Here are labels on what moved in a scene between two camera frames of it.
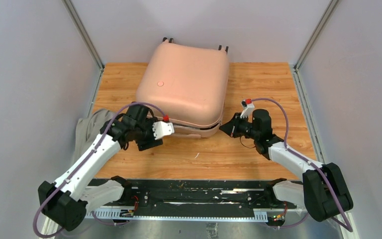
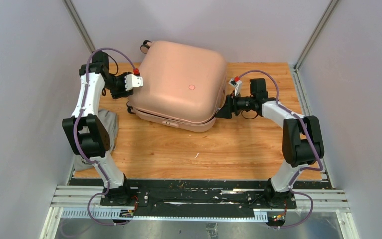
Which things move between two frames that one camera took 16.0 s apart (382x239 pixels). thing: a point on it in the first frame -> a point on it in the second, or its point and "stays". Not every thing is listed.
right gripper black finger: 231,127 -> 226,111
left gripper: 145,145 -> 122,93
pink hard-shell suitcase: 189,84 stays
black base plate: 200,193 stays
